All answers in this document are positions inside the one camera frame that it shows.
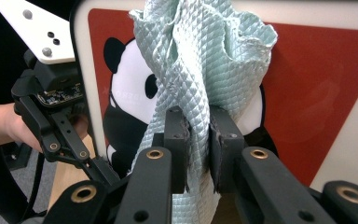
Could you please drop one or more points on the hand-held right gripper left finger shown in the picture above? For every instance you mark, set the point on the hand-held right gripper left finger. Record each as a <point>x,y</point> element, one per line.
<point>152,186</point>

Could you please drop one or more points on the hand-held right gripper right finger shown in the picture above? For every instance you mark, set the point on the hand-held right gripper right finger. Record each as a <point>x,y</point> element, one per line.
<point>261,186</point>

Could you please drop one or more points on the panda picture sign board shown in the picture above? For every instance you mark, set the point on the panda picture sign board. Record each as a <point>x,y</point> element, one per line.
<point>317,93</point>

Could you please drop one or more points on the light blue textured cloth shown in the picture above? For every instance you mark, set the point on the light blue textured cloth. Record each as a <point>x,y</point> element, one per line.
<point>199,62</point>

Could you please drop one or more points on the black office chair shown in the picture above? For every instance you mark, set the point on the black office chair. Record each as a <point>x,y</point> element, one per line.
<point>0,186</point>

